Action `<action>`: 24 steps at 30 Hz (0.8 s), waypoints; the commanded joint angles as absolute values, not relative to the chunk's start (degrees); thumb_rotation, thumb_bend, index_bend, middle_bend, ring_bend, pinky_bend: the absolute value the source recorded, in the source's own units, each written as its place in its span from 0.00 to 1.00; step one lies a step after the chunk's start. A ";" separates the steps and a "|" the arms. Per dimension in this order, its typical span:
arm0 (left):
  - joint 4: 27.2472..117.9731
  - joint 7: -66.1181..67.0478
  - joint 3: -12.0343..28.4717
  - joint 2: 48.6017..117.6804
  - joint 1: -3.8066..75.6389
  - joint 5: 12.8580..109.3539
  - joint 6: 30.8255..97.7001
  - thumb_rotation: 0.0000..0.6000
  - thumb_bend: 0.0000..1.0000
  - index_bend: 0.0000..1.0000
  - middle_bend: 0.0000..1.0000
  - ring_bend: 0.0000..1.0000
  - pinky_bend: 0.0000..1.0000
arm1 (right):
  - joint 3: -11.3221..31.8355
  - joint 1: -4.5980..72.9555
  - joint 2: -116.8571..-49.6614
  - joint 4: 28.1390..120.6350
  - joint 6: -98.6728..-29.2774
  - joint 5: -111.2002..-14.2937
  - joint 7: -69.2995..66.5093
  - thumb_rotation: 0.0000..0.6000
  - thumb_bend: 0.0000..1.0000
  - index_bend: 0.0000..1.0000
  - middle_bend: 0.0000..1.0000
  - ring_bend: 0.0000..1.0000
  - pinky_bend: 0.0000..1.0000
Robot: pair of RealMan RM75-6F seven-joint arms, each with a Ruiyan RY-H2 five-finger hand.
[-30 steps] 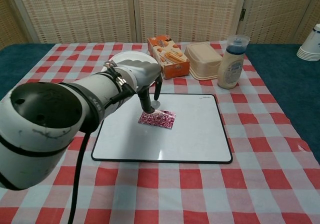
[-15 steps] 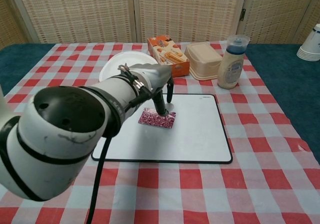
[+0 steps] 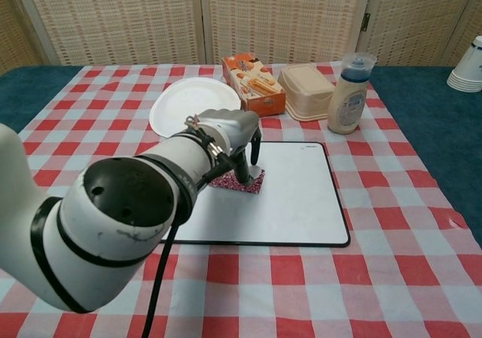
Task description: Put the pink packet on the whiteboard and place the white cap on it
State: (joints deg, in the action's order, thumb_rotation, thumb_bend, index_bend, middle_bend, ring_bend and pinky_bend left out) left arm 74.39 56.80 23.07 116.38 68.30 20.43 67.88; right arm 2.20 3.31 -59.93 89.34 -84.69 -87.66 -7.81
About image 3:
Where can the left silver black-fingered robot hand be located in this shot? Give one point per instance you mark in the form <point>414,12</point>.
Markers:
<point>233,125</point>

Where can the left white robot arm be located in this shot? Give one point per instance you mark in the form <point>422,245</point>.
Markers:
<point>113,210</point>

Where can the white rectangular board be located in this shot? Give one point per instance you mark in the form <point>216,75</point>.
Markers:
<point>293,202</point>

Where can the red white checkered tablecloth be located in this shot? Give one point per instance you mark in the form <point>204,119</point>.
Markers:
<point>301,285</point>

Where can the orange snack box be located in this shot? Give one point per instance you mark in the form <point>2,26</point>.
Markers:
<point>260,89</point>

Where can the white paper plate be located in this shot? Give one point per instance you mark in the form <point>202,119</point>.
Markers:
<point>188,101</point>

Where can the beige lunch container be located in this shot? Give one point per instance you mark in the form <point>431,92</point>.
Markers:
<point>307,89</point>

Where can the mayonnaise squeeze bottle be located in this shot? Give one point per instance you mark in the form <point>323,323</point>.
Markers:
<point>346,104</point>

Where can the woven folding screen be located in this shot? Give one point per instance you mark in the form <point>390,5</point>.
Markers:
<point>113,22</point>

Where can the black screen hinge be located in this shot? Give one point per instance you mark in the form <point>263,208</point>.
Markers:
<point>365,22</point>

